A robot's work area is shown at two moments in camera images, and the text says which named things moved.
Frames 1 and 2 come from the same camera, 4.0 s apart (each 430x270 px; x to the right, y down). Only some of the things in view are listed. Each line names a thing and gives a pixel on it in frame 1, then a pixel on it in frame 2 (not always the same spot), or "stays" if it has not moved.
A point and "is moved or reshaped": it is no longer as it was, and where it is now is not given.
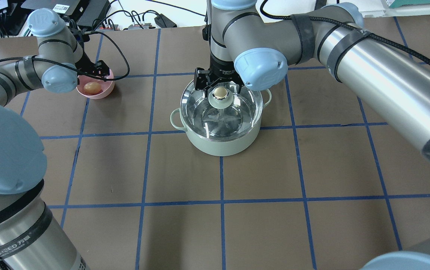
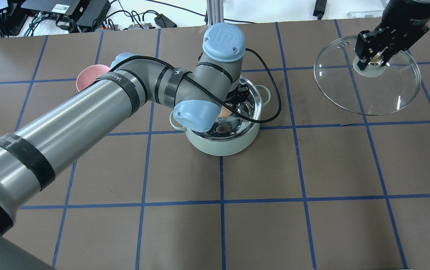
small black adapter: x=164 y=22 stays
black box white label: x=65 y=7 stays
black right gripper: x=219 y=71 -> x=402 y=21
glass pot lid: x=219 y=114 is moved or reshaped
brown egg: x=92 y=87 is moved or reshaped
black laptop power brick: x=92 y=12 stays
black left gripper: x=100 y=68 -> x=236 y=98
